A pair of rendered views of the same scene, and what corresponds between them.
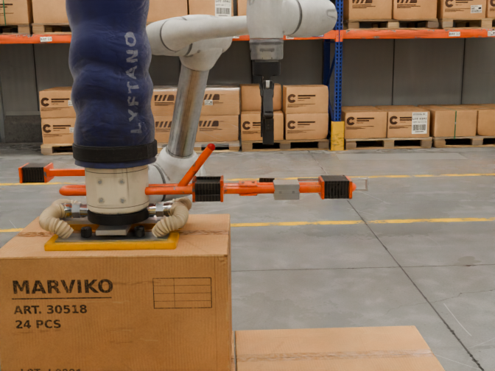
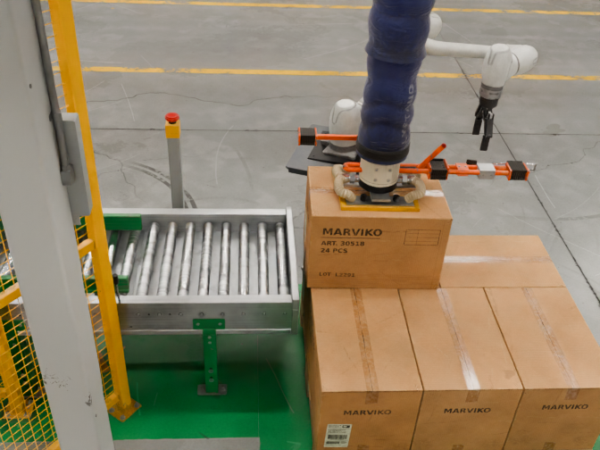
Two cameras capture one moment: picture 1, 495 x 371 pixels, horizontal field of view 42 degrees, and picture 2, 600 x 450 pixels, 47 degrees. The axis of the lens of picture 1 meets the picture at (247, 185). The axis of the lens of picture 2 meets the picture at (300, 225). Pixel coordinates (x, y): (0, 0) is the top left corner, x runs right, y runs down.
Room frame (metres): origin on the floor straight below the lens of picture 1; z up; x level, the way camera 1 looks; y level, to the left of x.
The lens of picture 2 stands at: (-0.80, 0.83, 2.63)
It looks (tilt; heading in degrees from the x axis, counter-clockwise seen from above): 36 degrees down; 357
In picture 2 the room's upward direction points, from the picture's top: 3 degrees clockwise
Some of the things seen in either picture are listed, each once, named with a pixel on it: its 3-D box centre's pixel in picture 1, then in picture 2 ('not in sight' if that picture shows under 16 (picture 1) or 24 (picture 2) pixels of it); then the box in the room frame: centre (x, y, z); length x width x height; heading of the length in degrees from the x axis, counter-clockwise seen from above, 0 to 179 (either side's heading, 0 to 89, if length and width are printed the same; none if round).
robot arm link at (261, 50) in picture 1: (266, 50); (491, 89); (1.76, -0.06, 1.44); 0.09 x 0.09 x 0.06
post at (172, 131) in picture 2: not in sight; (178, 206); (2.24, 1.31, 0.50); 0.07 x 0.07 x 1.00; 2
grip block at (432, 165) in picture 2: (208, 188); (437, 169); (1.75, 0.11, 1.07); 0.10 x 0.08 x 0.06; 1
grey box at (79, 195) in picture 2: not in sight; (46, 165); (0.82, 1.43, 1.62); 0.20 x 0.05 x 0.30; 92
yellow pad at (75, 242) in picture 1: (113, 235); (379, 200); (1.65, 0.36, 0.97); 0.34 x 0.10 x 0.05; 91
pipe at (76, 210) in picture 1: (118, 212); (378, 180); (1.75, 0.36, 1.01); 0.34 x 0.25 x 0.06; 91
